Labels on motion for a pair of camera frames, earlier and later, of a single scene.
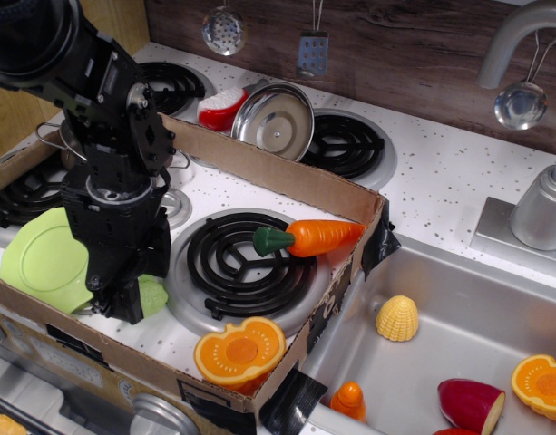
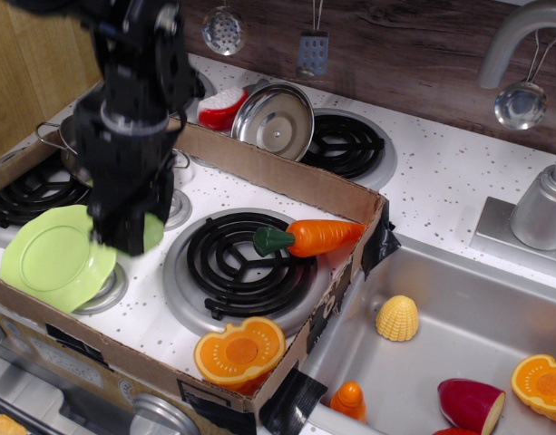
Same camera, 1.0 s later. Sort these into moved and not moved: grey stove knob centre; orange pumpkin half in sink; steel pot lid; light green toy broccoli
Moved: light green toy broccoli
Not moved: grey stove knob centre; orange pumpkin half in sink; steel pot lid
